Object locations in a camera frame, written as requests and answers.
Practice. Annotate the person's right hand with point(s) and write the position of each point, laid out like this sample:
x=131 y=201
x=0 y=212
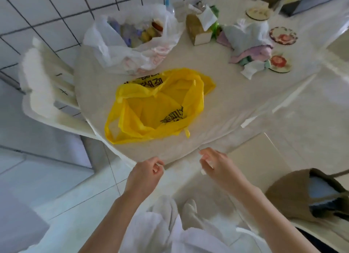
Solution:
x=225 y=169

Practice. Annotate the person's left hand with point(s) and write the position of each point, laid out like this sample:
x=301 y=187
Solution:
x=141 y=179

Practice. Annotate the person's right thumb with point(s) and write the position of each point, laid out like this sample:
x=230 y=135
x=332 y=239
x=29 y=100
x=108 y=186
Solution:
x=206 y=163

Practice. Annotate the person's left fingers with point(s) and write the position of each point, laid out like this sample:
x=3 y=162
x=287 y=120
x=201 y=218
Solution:
x=157 y=165

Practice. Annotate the person's right forearm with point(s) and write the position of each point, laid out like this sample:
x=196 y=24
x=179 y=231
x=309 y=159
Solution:
x=272 y=220

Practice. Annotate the person's left forearm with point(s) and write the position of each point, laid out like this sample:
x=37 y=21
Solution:
x=117 y=222

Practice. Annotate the yellow plastic bag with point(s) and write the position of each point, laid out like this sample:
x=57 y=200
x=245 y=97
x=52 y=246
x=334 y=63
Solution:
x=152 y=108

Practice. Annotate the person's white trousers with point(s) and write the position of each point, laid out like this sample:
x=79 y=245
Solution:
x=166 y=233

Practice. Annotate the brown fabric bag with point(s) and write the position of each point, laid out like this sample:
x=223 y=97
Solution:
x=297 y=195

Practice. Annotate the crumpled white tissue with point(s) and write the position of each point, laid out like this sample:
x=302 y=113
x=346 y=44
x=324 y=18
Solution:
x=252 y=69

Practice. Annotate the round floral coaster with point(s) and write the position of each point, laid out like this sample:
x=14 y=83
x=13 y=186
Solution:
x=280 y=63
x=283 y=36

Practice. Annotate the pile of pastel cloths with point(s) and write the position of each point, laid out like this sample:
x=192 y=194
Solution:
x=248 y=43

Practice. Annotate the white plastic bag with goods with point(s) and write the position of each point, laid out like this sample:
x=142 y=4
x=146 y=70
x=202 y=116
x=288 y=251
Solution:
x=131 y=40

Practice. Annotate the brown wooden tissue box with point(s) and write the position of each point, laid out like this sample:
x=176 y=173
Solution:
x=197 y=29

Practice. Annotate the green plastic wrapper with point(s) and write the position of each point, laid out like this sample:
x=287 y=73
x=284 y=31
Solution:
x=215 y=25

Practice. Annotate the white chair with dark cushion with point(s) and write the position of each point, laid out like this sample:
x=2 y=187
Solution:
x=324 y=236

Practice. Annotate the white plastic chair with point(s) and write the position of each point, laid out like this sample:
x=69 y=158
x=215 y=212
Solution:
x=46 y=78

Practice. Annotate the round wooden coaster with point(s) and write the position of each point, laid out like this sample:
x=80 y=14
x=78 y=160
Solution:
x=259 y=13

